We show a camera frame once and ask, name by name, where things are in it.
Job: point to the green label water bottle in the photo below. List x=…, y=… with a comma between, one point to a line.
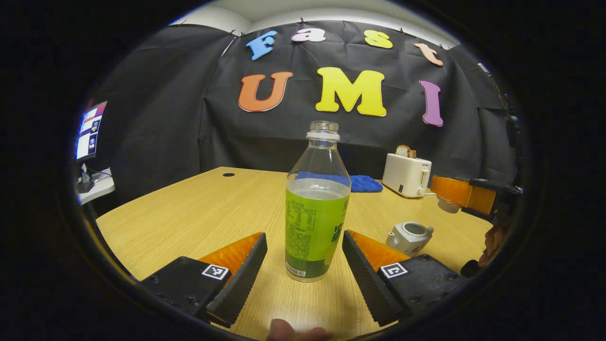
x=315, y=222

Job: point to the white ceramic teacup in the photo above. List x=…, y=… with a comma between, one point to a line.
x=407, y=241

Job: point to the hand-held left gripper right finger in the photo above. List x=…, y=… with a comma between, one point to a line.
x=367, y=284

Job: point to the white toaster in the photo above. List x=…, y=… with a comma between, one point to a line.
x=405, y=175

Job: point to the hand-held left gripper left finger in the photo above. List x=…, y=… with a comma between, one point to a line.
x=239, y=284

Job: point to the blue towel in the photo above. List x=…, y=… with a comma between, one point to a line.
x=367, y=183

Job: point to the computer monitor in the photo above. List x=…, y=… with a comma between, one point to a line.
x=91, y=130

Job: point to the white desk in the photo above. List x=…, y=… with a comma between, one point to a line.
x=102, y=187

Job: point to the white rod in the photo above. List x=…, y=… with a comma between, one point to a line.
x=228, y=46

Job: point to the toast slice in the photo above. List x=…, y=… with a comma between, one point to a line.
x=405, y=151

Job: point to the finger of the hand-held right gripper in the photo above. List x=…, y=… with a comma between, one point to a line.
x=454, y=192

